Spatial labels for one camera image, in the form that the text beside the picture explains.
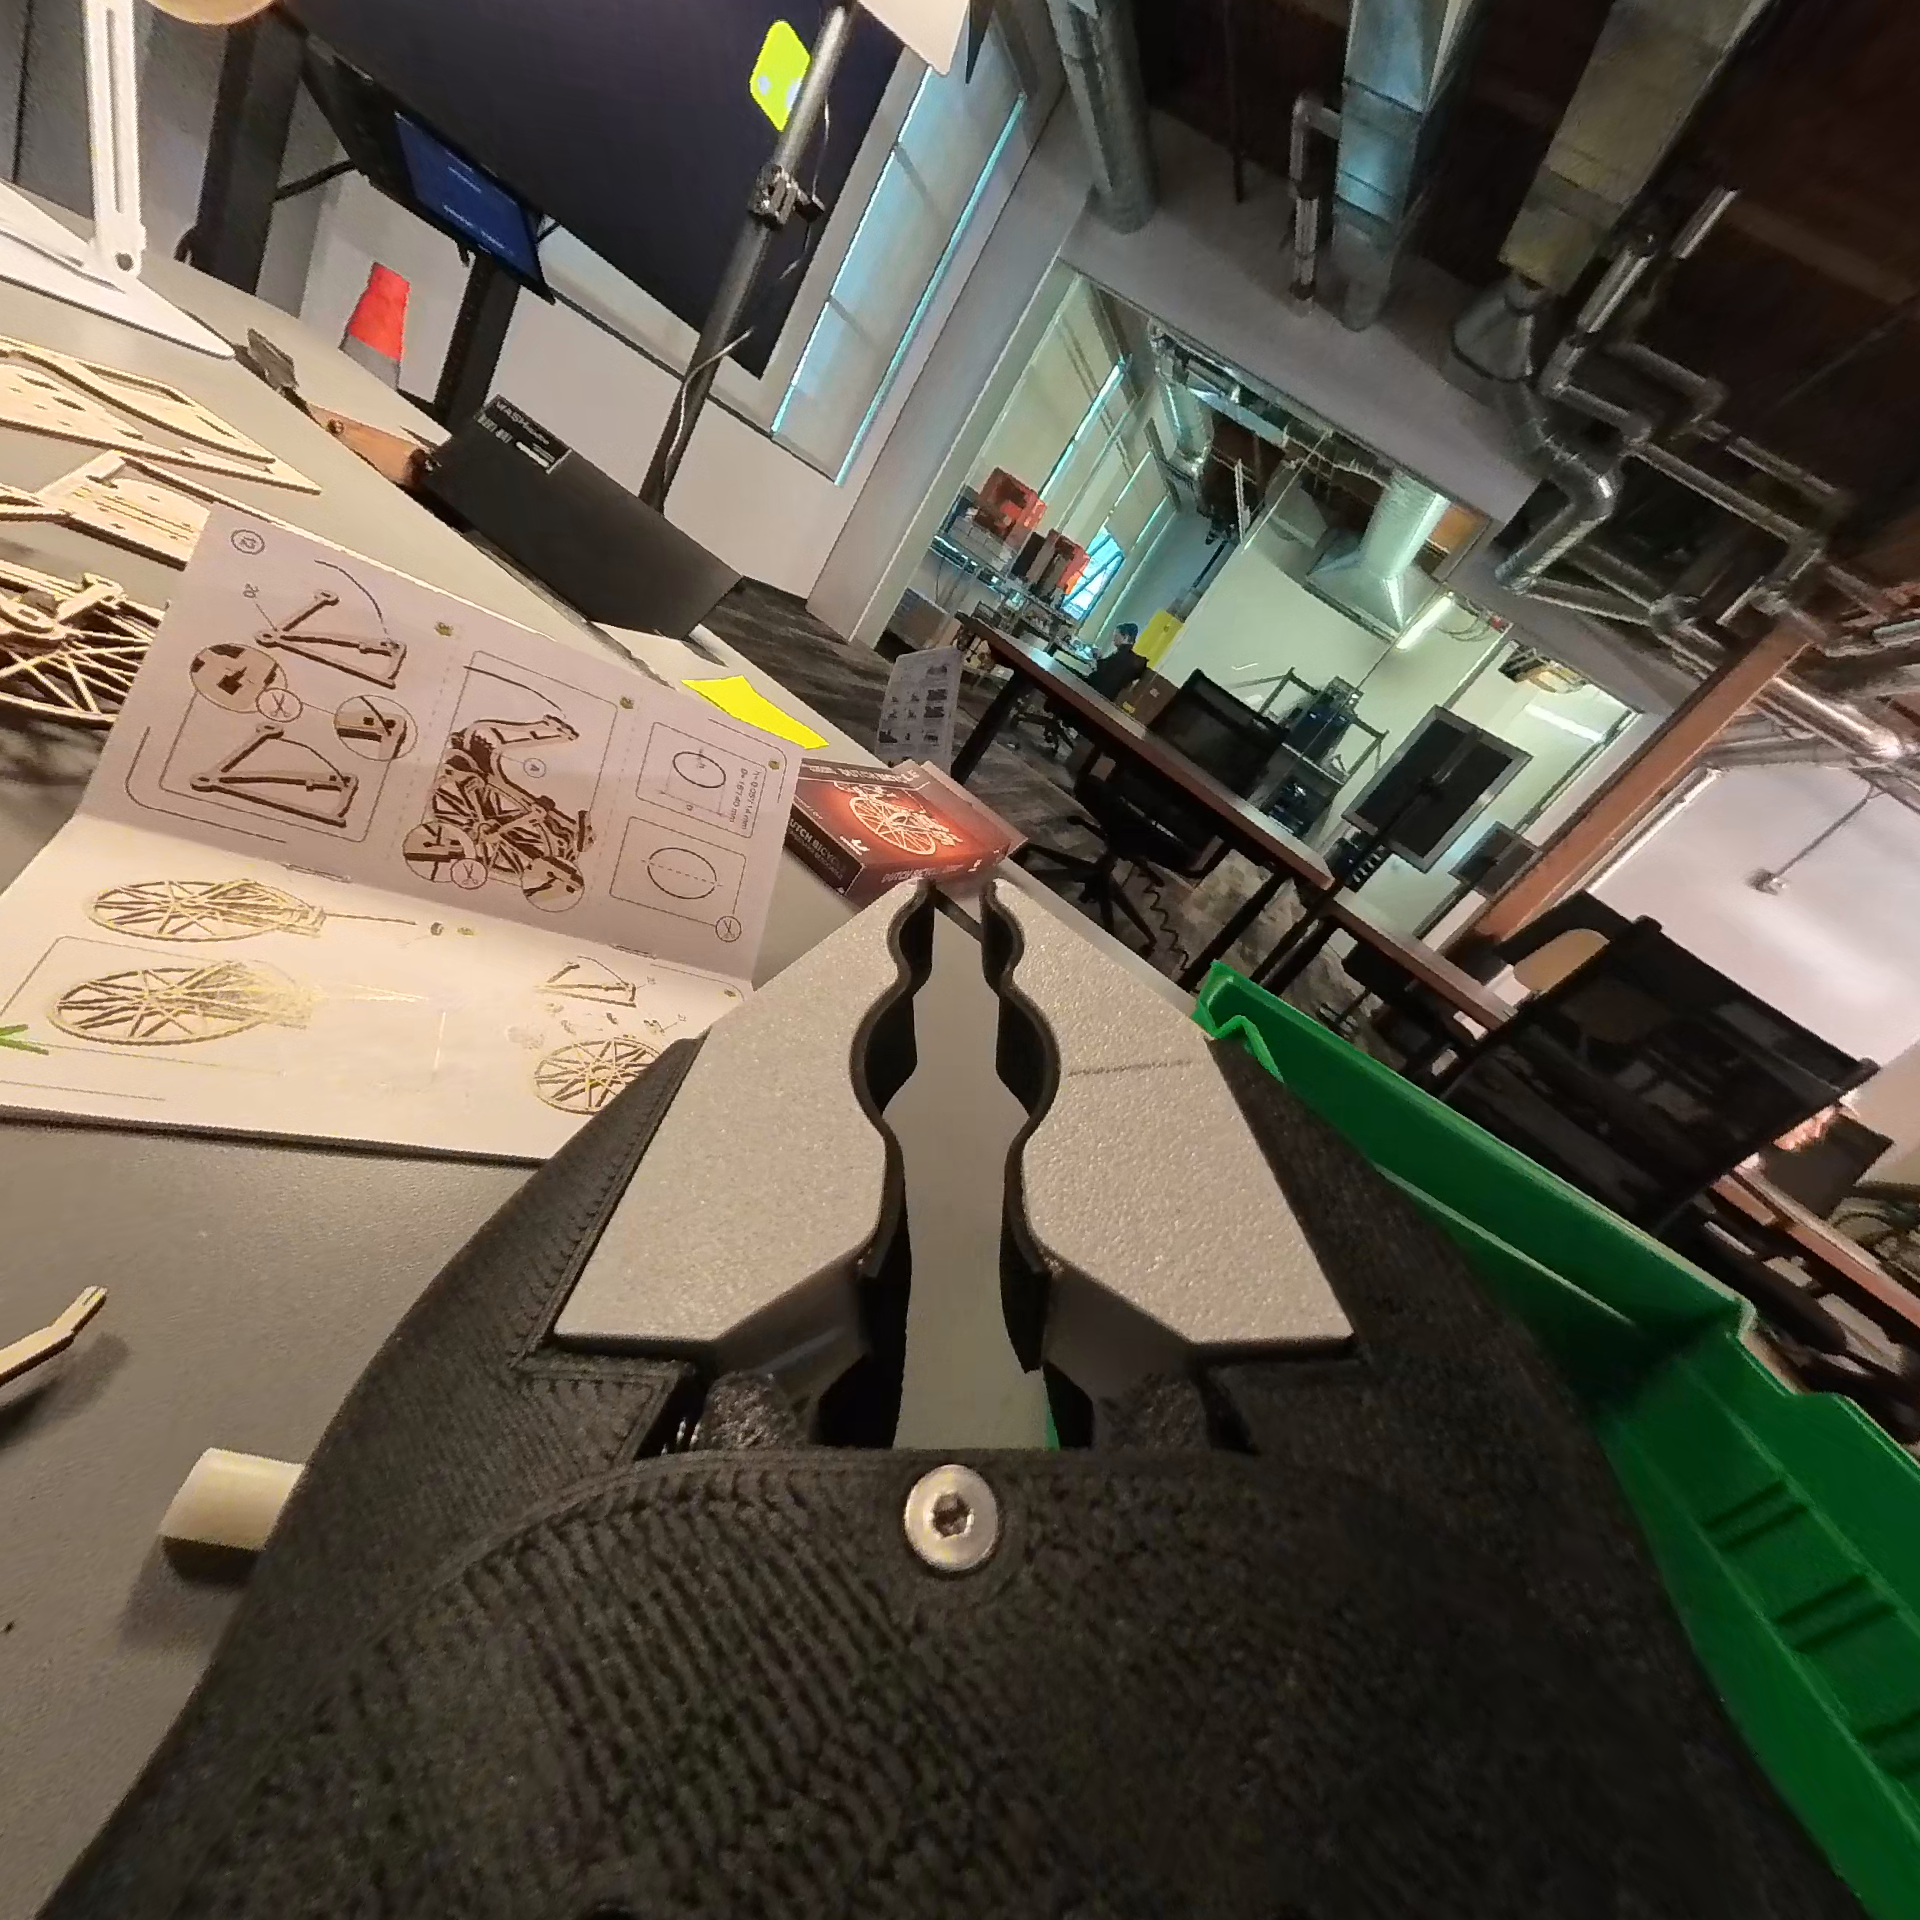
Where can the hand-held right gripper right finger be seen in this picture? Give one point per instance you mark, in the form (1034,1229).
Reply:
(1185,1185)

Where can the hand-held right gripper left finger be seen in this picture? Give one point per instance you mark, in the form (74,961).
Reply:
(751,1171)

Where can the red model kit box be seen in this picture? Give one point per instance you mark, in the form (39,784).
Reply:
(902,826)

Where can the partly built wooden model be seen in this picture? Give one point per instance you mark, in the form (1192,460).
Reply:
(67,645)

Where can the long brown table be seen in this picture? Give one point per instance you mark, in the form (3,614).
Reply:
(1231,826)

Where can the green plastic bin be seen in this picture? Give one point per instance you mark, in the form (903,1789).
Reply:
(1560,1289)

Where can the black office chair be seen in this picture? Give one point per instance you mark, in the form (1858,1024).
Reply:
(1185,779)

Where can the white instruction booklet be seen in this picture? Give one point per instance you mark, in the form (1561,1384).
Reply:
(450,838)

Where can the yellow tape strip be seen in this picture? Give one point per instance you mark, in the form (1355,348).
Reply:
(751,708)

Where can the black monitor on stand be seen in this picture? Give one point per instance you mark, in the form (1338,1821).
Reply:
(1441,779)

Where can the printed leaflet sign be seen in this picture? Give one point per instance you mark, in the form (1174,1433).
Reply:
(917,705)

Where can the black mesh chair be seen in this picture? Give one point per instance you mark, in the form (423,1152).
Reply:
(1664,1050)

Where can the metal exhaust hood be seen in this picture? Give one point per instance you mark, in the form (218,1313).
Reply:
(1371,579)

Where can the black cardboard box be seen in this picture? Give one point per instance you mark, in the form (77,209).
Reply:
(599,524)

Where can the small loose wooden part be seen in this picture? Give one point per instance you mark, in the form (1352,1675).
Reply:
(43,1336)

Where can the black light stand pole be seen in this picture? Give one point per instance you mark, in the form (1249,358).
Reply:
(751,254)

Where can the small wooden part sheet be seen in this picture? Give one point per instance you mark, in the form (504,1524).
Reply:
(106,509)

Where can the black clip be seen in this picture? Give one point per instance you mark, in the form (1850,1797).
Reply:
(272,364)

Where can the large wooden part sheet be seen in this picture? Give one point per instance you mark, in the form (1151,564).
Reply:
(150,420)

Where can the small blue-screen monitor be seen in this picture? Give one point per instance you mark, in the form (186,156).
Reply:
(474,201)

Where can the large dark screen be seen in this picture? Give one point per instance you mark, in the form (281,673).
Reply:
(630,134)

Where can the yellow-green sticker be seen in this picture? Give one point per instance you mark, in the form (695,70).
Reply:
(781,61)

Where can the white desk stand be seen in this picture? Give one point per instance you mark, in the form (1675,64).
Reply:
(106,225)

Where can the wide metal duct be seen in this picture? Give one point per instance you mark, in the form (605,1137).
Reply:
(1387,148)

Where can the corrugated metal duct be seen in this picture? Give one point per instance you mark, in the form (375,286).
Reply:
(1102,106)

